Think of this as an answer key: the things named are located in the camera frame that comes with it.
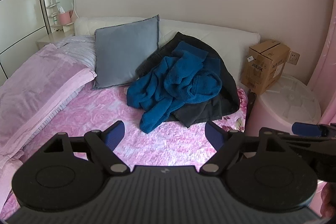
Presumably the pink tissue box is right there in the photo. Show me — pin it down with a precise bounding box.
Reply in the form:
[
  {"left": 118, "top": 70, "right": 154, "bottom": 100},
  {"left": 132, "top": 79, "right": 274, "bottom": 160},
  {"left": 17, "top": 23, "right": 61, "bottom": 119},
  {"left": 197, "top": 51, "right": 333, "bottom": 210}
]
[{"left": 58, "top": 11, "right": 71, "bottom": 25}]

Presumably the grey pillow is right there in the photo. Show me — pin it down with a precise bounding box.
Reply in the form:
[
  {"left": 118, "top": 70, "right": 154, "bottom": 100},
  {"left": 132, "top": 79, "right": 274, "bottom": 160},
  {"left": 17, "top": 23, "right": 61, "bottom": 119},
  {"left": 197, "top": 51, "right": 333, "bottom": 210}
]
[{"left": 92, "top": 14, "right": 160, "bottom": 89}]

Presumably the person's right forearm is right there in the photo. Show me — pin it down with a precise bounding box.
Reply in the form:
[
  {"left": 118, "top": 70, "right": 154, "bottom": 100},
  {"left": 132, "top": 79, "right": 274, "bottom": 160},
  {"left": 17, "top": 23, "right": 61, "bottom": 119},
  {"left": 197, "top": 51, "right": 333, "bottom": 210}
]
[{"left": 322, "top": 183, "right": 336, "bottom": 217}]

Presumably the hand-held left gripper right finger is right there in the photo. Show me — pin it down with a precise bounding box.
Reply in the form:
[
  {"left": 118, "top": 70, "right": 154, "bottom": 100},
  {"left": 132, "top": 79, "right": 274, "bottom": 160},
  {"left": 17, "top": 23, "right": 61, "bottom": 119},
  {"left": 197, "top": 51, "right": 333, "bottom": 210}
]
[{"left": 199, "top": 121, "right": 289, "bottom": 174}]

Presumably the pink floral bedspread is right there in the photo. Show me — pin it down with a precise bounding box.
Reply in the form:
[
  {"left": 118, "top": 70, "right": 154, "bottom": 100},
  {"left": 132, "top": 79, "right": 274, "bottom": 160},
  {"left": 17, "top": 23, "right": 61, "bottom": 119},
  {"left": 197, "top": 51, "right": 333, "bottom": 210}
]
[{"left": 0, "top": 84, "right": 248, "bottom": 216}]

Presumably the brown cardboard box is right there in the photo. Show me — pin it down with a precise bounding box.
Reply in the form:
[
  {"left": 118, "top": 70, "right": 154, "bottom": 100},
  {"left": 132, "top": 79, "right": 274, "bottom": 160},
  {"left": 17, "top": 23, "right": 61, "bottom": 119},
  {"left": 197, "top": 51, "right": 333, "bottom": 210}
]
[{"left": 240, "top": 39, "right": 291, "bottom": 95}]

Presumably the white wardrobe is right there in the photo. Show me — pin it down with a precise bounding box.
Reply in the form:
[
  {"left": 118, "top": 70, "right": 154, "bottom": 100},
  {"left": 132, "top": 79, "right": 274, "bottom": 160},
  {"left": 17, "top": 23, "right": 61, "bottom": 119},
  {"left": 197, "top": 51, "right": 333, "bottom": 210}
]
[{"left": 0, "top": 0, "right": 50, "bottom": 80}]

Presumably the round pink nightstand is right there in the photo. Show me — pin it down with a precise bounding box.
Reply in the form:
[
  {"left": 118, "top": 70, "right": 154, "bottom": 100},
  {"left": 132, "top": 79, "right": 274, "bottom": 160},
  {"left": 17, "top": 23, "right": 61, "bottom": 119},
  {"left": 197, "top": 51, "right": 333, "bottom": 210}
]
[{"left": 247, "top": 74, "right": 322, "bottom": 146}]

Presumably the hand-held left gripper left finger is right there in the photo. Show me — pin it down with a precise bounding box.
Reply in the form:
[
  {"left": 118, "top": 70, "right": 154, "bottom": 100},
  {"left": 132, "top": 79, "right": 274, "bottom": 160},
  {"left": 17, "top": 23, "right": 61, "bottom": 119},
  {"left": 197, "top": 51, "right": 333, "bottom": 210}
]
[{"left": 42, "top": 120, "right": 130, "bottom": 175}]

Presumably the white vanity table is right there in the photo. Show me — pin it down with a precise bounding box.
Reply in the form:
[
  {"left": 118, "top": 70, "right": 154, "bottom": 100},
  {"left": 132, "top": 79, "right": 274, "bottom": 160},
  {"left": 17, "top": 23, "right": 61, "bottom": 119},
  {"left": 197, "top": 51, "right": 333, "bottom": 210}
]
[{"left": 36, "top": 22, "right": 76, "bottom": 50}]

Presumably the black garment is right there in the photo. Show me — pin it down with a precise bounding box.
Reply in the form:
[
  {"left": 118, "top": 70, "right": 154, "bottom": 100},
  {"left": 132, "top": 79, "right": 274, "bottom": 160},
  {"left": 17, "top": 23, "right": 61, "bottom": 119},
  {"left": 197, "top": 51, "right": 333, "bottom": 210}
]
[{"left": 135, "top": 31, "right": 240, "bottom": 128}]

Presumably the blue knitted sweater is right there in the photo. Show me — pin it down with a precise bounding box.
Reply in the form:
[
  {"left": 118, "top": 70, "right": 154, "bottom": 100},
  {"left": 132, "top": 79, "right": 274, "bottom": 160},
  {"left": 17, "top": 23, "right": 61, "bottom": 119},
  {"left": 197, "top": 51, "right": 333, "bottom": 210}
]
[{"left": 127, "top": 42, "right": 223, "bottom": 134}]

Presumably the white padded headboard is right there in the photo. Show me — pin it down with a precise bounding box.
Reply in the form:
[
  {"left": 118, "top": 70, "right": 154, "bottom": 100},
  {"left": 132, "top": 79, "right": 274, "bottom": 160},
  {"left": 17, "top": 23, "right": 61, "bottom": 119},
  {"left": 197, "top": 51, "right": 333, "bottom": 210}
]
[{"left": 74, "top": 16, "right": 261, "bottom": 88}]

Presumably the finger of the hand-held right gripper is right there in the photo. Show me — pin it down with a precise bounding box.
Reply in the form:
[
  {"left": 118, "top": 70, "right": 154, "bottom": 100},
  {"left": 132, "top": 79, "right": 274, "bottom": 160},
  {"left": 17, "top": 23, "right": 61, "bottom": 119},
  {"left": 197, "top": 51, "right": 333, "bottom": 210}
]
[
  {"left": 278, "top": 133, "right": 319, "bottom": 151},
  {"left": 292, "top": 122, "right": 336, "bottom": 138}
]

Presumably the beige wall socket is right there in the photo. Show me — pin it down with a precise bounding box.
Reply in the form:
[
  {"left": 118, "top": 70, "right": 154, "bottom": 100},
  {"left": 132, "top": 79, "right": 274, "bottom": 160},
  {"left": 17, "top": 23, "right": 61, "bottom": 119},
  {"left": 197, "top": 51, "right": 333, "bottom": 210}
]
[{"left": 288, "top": 50, "right": 300, "bottom": 66}]

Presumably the pink curtain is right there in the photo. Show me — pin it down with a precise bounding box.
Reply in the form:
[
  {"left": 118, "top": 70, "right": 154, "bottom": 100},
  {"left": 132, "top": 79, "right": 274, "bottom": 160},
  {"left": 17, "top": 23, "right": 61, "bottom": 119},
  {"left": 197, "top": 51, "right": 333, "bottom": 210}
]
[{"left": 307, "top": 11, "right": 336, "bottom": 125}]

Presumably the white vanity shelf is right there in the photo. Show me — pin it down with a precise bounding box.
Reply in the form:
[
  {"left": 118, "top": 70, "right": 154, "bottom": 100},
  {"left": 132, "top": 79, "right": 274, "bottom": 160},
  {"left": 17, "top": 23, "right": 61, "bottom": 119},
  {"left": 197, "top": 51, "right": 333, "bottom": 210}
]
[{"left": 44, "top": 0, "right": 63, "bottom": 30}]

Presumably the striped lavender pillow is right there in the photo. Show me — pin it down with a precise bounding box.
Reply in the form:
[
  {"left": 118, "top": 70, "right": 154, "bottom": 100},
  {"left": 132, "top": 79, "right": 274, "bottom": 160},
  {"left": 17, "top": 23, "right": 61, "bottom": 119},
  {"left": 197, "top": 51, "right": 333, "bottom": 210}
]
[{"left": 24, "top": 35, "right": 97, "bottom": 139}]

